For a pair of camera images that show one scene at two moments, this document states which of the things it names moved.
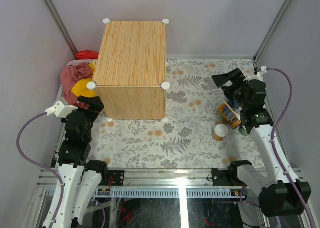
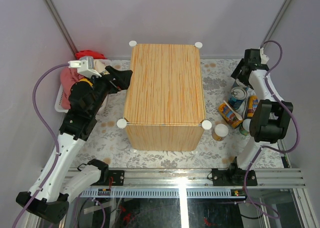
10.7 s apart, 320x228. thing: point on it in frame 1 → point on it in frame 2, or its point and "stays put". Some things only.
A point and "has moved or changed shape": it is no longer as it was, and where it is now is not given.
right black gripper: [235, 76] → [237, 72]
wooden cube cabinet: [130, 75] → [164, 107]
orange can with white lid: [220, 132] stays put
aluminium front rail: [157, 183] stays put
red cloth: [87, 54] stays put
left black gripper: [96, 103] → [122, 78]
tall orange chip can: [230, 115] stays put
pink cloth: [69, 75] stays put
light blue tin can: [234, 103] has moved or changed shape
